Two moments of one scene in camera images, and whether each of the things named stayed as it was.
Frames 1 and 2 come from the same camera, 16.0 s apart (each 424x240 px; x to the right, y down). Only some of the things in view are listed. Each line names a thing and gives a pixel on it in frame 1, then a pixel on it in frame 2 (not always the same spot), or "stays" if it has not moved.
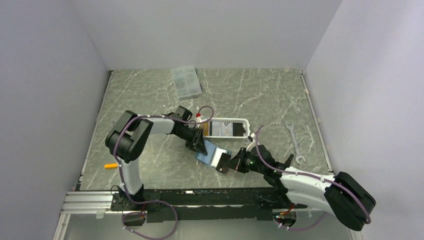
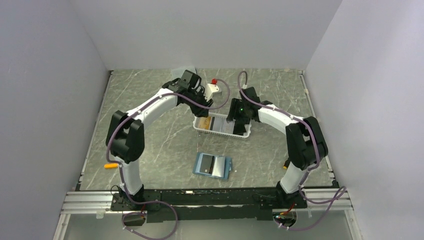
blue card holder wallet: [214, 154] → [212, 166]
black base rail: [205, 205] stays
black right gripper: [237, 162] → [236, 103]
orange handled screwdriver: [111, 165] stays
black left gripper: [196, 142] → [200, 111]
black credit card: [223, 163] → [206, 163]
